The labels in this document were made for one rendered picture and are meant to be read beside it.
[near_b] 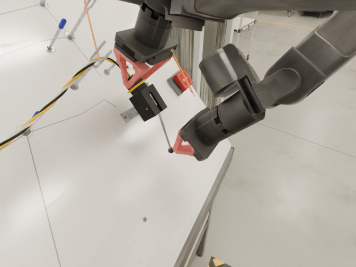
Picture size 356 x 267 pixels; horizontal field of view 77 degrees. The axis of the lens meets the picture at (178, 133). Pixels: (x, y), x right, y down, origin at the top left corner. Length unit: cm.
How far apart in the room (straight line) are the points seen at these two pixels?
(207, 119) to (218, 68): 8
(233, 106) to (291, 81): 8
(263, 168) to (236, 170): 23
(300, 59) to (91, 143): 36
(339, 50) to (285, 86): 7
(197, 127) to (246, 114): 10
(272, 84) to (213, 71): 9
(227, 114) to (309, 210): 155
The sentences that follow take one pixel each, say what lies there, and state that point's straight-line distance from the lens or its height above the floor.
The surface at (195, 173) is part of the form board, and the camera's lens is 60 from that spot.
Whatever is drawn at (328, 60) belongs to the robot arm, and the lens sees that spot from 33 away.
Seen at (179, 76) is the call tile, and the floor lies 112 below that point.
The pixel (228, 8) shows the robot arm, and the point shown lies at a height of 134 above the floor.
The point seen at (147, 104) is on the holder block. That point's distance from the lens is 43.
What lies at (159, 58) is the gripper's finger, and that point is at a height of 124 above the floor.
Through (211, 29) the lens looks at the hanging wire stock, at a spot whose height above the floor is 105.
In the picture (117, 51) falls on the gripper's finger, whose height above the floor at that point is 125.
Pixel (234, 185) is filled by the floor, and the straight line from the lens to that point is 179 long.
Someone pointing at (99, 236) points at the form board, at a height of 100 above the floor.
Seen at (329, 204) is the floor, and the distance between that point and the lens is 196.
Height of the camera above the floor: 138
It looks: 40 degrees down
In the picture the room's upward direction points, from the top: straight up
